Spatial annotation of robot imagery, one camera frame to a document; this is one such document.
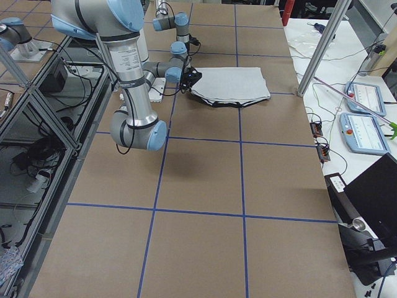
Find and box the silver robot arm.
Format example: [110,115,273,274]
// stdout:
[153,1,190,45]
[51,1,202,151]

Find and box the clear plastic bag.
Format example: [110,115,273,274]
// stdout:
[288,31,322,58]

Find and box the aluminium side frame rack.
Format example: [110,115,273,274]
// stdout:
[1,38,112,297]

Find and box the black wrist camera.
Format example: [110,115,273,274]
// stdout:
[189,35,200,47]

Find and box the aluminium frame post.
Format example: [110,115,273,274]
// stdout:
[297,0,351,97]

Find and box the black monitor stand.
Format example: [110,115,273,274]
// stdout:
[338,223,396,286]

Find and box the near blue teach pendant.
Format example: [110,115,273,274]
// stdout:
[339,112,391,156]

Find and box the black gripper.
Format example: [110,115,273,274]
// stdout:
[179,70,202,93]

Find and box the blue teach pendant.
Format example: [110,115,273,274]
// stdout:
[339,112,391,156]
[345,81,386,116]

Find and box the grey water bottle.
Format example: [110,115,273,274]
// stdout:
[358,44,386,76]

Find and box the orange terminal block board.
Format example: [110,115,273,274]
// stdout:
[310,121,324,138]

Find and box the black monitor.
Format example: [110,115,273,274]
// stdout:
[344,153,396,247]

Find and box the patterned cloth rag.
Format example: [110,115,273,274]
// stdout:
[1,246,24,285]

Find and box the far blue teach pendant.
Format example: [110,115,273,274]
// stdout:
[345,81,386,116]

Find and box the grey cartoon print t-shirt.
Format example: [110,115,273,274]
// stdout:
[190,67,271,107]

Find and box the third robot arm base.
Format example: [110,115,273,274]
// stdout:
[1,17,45,63]

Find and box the red cylinder object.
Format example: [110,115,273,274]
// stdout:
[282,0,295,27]

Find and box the metal reacher grabber stick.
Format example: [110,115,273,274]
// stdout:
[313,76,396,140]

